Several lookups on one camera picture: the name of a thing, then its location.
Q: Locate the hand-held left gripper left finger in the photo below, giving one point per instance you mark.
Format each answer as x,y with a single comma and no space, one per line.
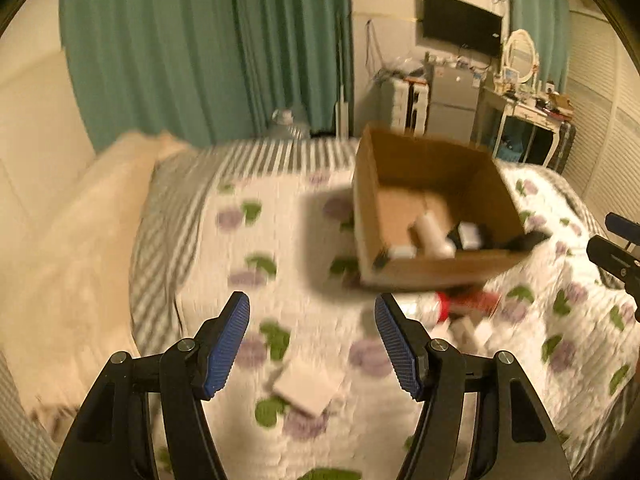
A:
227,345

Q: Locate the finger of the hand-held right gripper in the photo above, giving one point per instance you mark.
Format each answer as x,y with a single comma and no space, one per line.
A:
612,257
620,226

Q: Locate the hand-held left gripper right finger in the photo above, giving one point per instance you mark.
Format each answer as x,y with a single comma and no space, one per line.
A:
397,350

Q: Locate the brown cardboard box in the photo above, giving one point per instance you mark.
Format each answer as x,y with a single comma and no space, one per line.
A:
400,175

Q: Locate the white bottle with red cap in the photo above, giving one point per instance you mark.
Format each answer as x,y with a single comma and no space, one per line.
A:
432,306

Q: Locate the small white carton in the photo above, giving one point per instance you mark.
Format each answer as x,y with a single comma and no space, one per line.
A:
470,332

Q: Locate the black object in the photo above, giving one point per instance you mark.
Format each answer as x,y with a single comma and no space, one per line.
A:
525,241

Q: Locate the red box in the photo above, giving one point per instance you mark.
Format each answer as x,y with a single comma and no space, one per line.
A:
477,302

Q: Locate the small white box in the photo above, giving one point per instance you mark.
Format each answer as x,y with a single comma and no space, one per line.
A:
401,252

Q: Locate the floral white quilt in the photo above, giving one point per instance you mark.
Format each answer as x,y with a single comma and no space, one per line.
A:
300,270

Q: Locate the white cylindrical bottle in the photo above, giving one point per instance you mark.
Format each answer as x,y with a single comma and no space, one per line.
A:
434,237

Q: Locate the white louvered wardrobe doors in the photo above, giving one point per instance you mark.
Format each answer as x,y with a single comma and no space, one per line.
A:
605,100

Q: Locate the white and black box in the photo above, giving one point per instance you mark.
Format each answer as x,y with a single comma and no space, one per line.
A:
470,235

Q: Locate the white vanity table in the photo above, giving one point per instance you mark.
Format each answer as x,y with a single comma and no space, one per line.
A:
520,115

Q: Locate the beige pillow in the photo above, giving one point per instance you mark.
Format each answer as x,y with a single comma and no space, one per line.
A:
85,250

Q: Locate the white oval vanity mirror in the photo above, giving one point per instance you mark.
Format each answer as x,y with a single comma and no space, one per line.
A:
521,55

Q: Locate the grey small fridge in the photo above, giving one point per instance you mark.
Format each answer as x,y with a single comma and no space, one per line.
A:
452,102

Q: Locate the green curtain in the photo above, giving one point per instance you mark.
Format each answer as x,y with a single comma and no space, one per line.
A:
537,15
200,45

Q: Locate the clear water jug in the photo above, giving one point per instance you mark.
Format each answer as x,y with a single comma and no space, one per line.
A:
287,124

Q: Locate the white upright panel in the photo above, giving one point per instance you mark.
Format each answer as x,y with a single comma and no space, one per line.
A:
342,112

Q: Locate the white plastic drawer unit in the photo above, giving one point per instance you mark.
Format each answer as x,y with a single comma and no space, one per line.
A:
402,105

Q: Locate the black wall television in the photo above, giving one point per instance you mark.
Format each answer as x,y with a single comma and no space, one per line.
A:
460,22

